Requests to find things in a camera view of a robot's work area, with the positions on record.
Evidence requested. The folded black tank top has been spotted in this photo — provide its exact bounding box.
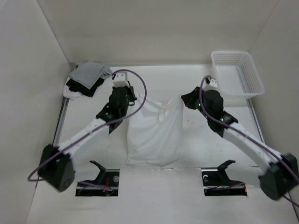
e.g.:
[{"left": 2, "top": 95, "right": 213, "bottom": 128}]
[{"left": 66, "top": 78, "right": 105, "bottom": 97}]

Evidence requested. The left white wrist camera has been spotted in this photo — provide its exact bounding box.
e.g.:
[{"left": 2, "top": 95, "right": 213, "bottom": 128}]
[{"left": 112, "top": 72, "right": 129, "bottom": 88}]

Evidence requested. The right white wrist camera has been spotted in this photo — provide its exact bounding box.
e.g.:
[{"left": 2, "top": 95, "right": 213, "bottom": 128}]
[{"left": 204, "top": 77, "right": 218, "bottom": 90}]

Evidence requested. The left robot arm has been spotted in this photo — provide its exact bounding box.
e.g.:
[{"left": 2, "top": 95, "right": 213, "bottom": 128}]
[{"left": 38, "top": 86, "right": 137, "bottom": 192}]

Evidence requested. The white plastic basket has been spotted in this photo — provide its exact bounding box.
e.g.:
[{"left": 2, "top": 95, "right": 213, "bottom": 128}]
[{"left": 211, "top": 51, "right": 265, "bottom": 99}]

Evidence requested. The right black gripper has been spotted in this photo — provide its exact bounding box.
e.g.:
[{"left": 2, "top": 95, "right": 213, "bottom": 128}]
[{"left": 181, "top": 87, "right": 212, "bottom": 120}]

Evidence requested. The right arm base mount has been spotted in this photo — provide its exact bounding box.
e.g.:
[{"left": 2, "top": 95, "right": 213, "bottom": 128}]
[{"left": 201, "top": 160, "right": 247, "bottom": 196}]

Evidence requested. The folded grey tank top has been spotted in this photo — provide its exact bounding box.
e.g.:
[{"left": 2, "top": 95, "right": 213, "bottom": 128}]
[{"left": 70, "top": 62, "right": 112, "bottom": 89}]

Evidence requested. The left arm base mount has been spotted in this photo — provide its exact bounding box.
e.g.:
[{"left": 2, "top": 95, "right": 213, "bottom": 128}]
[{"left": 75, "top": 161, "right": 120, "bottom": 197}]

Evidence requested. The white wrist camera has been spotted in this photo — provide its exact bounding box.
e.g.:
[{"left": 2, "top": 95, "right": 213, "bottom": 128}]
[
  {"left": 112, "top": 72, "right": 129, "bottom": 88},
  {"left": 204, "top": 77, "right": 218, "bottom": 90}
]

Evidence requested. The folded white tank top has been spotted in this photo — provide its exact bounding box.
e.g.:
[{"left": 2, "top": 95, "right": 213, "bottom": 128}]
[{"left": 63, "top": 85, "right": 82, "bottom": 100}]

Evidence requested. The metal table edge rail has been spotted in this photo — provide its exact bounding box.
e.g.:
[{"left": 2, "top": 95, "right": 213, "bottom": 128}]
[{"left": 46, "top": 62, "right": 79, "bottom": 168}]

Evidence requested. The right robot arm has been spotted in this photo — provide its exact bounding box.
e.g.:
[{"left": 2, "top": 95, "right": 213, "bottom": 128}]
[{"left": 181, "top": 87, "right": 299, "bottom": 201}]

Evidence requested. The white tank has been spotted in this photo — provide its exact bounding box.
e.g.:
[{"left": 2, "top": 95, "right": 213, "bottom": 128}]
[
  {"left": 63, "top": 85, "right": 82, "bottom": 100},
  {"left": 127, "top": 94, "right": 184, "bottom": 167}
]

